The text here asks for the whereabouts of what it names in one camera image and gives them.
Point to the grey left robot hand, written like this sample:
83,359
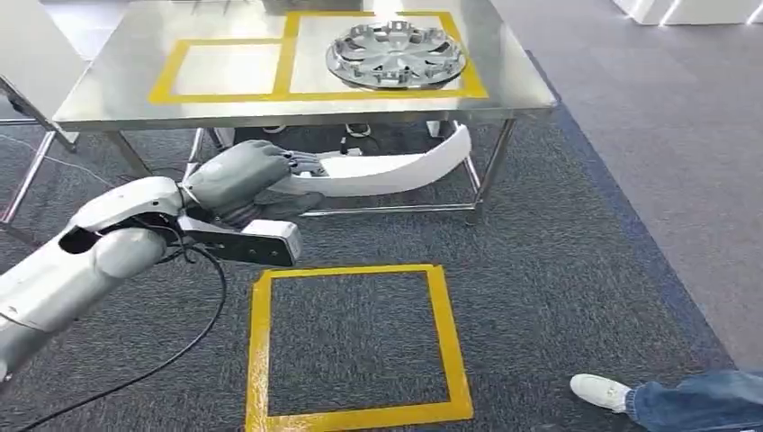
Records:
238,176

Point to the white curved plastic panel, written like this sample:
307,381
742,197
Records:
387,173

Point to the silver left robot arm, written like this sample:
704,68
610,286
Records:
59,280

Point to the steel table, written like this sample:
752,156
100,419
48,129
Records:
119,89

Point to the thick yellow tape square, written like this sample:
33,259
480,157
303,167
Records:
259,358

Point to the silver wheel hubcap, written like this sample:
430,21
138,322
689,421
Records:
396,56

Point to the white-topped side table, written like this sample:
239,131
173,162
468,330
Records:
36,54

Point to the person's white shoe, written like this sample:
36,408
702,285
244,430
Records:
599,390

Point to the person's leg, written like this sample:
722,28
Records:
697,399

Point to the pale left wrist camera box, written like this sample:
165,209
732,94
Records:
262,244

